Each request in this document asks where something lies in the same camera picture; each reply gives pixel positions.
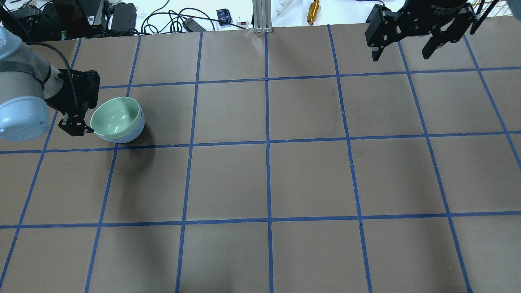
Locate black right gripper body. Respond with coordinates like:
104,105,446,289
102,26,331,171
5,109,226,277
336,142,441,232
365,0,477,48

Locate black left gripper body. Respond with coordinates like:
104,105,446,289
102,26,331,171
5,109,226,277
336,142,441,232
53,69,101,118

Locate green bowl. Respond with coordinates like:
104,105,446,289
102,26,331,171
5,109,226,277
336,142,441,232
90,96,141,139

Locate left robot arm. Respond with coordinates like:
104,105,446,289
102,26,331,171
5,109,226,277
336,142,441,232
0,27,100,142

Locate blue bowl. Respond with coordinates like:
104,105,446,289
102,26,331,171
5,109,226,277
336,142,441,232
97,107,146,144

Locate black power brick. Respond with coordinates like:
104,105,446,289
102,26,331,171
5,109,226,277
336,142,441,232
110,2,137,32

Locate gold metal cylinder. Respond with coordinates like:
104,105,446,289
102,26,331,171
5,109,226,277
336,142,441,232
306,0,320,26

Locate small blue box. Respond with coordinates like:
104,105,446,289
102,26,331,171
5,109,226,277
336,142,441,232
216,8,232,26

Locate black braided cable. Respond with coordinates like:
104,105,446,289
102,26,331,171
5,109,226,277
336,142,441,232
24,41,88,122

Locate aluminium frame post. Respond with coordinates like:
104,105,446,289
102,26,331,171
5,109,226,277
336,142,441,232
252,0,273,34

